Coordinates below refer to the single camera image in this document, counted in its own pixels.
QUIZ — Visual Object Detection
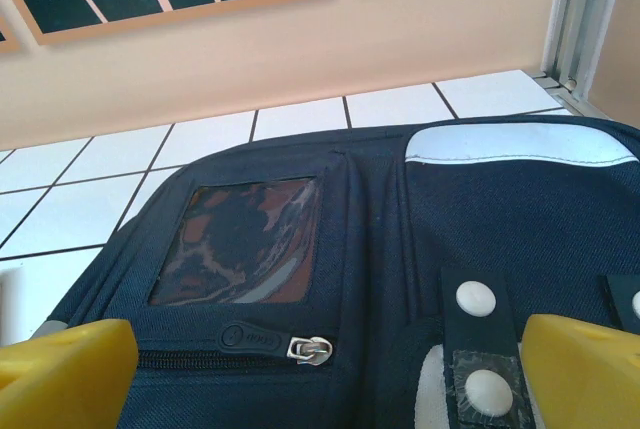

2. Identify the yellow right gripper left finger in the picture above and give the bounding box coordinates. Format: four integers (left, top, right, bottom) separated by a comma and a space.
0, 318, 140, 429

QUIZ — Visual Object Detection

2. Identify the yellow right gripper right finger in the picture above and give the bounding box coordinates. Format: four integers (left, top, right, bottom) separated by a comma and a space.
518, 312, 640, 429

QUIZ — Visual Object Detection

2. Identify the navy blue backpack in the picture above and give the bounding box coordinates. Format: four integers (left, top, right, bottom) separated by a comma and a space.
29, 116, 640, 429

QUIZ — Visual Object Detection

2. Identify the aluminium corner post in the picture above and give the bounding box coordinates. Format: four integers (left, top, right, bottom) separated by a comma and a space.
538, 0, 640, 116

